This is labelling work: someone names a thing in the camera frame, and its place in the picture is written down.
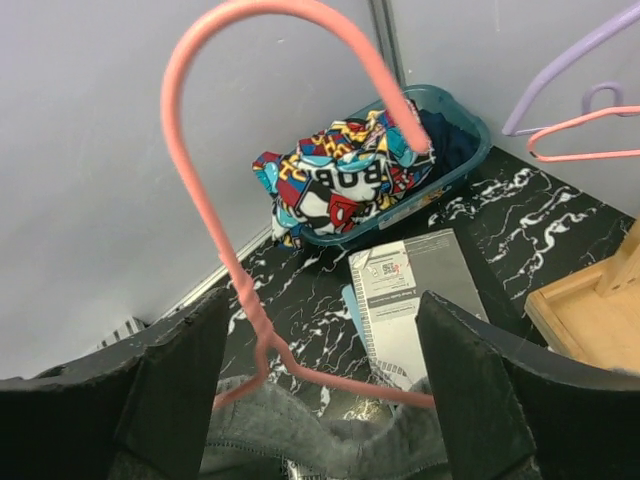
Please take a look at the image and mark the navy blue mesh shorts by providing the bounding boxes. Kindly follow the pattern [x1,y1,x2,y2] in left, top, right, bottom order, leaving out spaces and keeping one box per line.
[419,109,479,177]

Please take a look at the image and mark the black marbled table mat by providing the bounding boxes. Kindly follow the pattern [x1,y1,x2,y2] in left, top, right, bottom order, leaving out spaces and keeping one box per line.
[244,149,632,381]

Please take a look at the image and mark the wooden clothes rack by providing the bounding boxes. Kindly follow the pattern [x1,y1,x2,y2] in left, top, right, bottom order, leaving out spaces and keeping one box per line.
[524,205,639,374]

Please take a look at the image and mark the grey spiral notebook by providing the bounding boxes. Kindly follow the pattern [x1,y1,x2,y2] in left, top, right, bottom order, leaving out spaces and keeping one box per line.
[348,228,488,390]

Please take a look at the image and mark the colourful comic print shorts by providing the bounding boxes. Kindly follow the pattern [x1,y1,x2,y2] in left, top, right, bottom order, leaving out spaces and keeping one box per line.
[252,109,437,249]

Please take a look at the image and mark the lavender plastic hanger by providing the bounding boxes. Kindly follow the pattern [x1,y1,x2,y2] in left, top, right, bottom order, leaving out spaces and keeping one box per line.
[502,2,639,137]

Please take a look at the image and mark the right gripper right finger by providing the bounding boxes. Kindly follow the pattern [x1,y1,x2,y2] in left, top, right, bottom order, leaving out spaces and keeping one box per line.
[416,291,639,479]

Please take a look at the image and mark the teal plastic bin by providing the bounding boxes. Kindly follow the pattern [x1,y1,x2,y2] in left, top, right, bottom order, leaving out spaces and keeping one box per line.
[300,84,492,250]

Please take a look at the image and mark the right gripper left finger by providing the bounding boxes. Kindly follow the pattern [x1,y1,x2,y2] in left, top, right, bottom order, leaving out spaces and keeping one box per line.
[1,292,230,479]

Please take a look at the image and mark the grey shorts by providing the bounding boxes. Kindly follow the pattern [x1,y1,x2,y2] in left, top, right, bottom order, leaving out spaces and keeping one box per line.
[107,374,451,480]

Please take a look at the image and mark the blue clipboard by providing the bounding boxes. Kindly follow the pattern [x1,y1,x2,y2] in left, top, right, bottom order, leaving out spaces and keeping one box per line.
[341,285,363,336]

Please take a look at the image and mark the pink wire hanger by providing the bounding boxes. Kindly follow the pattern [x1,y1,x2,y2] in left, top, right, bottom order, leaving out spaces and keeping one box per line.
[526,104,639,163]
[161,1,435,409]

